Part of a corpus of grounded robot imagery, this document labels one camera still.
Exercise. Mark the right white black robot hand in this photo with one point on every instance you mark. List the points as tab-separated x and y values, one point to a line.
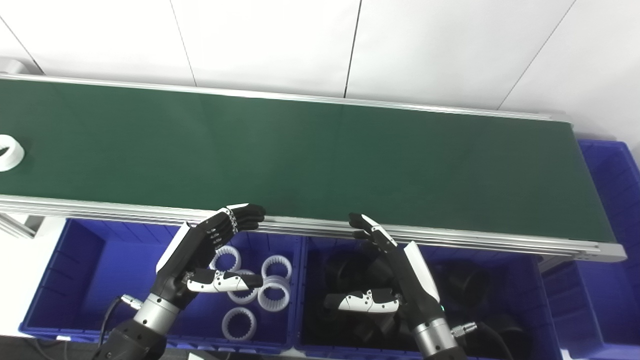
412	285

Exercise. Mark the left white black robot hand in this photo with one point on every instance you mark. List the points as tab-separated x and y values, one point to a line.
185	250

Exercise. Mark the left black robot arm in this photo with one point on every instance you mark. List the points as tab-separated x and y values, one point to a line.
130	340

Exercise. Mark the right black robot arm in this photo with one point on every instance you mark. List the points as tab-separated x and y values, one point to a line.
435	340

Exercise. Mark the blue bin with white rings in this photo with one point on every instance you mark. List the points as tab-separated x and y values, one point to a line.
75	280

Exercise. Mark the green conveyor belt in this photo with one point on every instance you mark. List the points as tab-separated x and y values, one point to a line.
300	160
310	227

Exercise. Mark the blue bin with black parts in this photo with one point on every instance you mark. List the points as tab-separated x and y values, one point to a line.
530	300

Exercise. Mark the aluminium conveyor support leg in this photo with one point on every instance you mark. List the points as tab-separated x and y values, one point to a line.
15	226

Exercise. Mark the blue bin at conveyor end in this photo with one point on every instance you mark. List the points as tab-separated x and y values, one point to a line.
610	190

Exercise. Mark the small white box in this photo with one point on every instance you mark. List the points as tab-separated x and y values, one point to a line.
196	356

